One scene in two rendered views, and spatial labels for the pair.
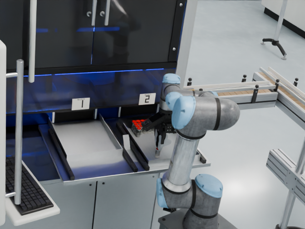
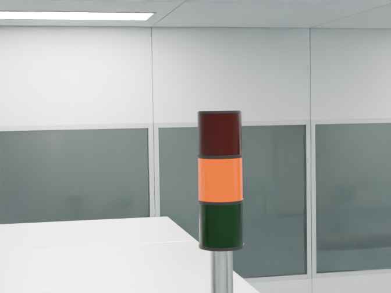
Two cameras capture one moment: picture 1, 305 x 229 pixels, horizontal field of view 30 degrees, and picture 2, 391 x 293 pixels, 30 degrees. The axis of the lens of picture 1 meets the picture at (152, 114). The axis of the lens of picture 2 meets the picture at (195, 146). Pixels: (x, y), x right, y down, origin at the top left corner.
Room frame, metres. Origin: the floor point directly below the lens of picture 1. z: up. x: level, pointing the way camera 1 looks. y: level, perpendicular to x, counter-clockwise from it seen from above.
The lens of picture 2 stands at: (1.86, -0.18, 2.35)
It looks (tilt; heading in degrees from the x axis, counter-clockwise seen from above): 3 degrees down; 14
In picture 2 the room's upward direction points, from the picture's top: 1 degrees counter-clockwise
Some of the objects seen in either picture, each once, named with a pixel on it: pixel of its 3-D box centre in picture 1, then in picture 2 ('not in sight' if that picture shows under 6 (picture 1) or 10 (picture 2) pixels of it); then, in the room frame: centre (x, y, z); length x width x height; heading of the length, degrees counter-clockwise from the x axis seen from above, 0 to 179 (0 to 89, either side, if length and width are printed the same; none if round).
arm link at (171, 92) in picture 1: (178, 98); not in sight; (2.13, -0.10, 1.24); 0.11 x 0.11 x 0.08; 11
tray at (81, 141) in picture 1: (84, 136); not in sight; (2.29, 0.30, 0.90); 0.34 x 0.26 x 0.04; 26
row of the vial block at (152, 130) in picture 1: (151, 128); not in sight; (2.43, -0.01, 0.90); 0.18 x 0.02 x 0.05; 116
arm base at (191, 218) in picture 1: (202, 216); not in sight; (1.88, -0.26, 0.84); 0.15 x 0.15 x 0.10
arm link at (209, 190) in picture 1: (205, 193); not in sight; (1.88, -0.26, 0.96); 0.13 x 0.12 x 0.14; 101
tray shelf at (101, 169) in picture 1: (122, 145); not in sight; (2.30, 0.12, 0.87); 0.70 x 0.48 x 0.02; 116
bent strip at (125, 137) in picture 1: (130, 147); not in sight; (2.22, 0.08, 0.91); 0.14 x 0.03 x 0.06; 27
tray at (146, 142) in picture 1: (160, 141); not in sight; (2.33, -0.05, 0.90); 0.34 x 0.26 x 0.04; 26
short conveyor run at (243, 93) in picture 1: (221, 94); not in sight; (2.91, -0.37, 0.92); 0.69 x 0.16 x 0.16; 116
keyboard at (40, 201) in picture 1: (18, 182); not in sight; (1.96, 0.52, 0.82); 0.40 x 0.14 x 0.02; 38
